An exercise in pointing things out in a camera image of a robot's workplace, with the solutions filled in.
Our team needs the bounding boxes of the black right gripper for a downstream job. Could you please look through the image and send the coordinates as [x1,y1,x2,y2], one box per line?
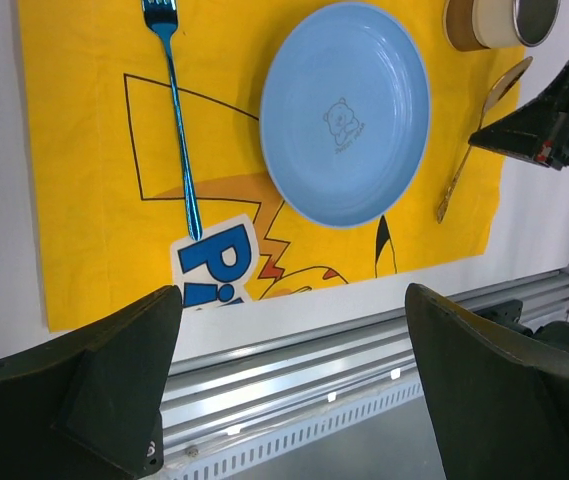
[468,61,569,170]

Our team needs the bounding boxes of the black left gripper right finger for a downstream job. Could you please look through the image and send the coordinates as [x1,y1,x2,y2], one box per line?
[405,283,569,479]

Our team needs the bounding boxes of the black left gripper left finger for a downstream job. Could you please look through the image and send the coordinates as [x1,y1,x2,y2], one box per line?
[0,286,183,479]

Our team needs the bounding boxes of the bronze metal spoon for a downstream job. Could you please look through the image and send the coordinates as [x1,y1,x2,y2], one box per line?
[436,55,534,225]

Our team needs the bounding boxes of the steel cup with brown base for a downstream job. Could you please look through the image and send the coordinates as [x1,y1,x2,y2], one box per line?
[443,0,560,52]

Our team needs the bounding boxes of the light blue plastic plate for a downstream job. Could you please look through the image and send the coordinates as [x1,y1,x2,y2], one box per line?
[259,2,431,229]

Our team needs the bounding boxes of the yellow printed cloth mat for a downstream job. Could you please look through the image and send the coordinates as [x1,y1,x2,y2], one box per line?
[17,1,524,331]

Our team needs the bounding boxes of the blue metal fork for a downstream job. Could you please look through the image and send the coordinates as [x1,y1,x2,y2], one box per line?
[141,0,203,242]

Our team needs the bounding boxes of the aluminium table edge rail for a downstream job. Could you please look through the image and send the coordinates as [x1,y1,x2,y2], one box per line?
[161,270,569,460]

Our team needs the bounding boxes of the perforated metal cable tray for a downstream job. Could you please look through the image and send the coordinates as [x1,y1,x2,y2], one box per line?
[154,377,423,479]

